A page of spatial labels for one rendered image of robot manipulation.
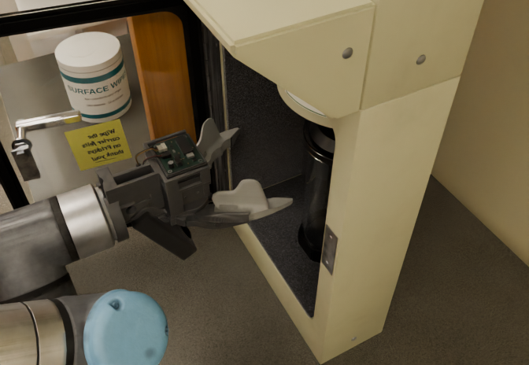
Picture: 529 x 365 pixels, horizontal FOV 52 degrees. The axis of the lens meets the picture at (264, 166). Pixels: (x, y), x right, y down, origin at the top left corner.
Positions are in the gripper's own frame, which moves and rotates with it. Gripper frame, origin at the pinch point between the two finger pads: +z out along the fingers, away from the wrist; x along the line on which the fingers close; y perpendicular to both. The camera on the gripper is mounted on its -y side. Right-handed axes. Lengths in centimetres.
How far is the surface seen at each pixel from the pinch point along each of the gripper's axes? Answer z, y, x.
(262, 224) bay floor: 2.8, -19.6, 5.9
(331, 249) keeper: 0.6, -0.7, -14.5
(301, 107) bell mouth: 2.5, 11.3, -3.8
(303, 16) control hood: -5.0, 29.8, -14.9
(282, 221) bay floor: 6.1, -19.6, 4.9
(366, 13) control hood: -0.2, 29.1, -15.7
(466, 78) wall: 43.8, -6.3, 8.2
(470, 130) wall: 43.8, -14.9, 4.0
